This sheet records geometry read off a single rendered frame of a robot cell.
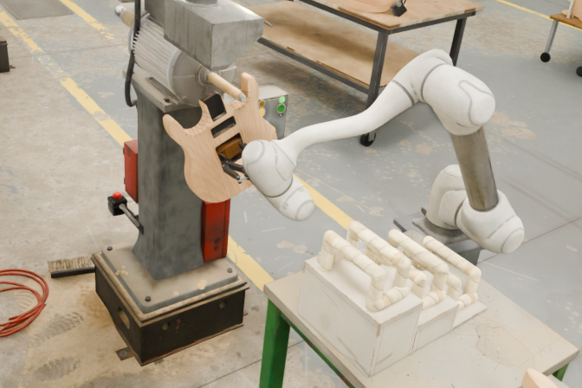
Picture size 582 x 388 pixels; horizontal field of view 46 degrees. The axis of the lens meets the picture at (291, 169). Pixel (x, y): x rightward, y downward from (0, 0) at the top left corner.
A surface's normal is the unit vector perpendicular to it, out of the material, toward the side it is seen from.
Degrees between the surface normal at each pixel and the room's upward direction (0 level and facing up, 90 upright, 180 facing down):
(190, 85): 94
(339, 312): 90
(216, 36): 90
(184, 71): 88
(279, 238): 0
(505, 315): 0
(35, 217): 0
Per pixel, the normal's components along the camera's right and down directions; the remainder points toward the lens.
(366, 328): -0.78, 0.24
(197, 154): 0.58, 0.44
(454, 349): 0.10, -0.87
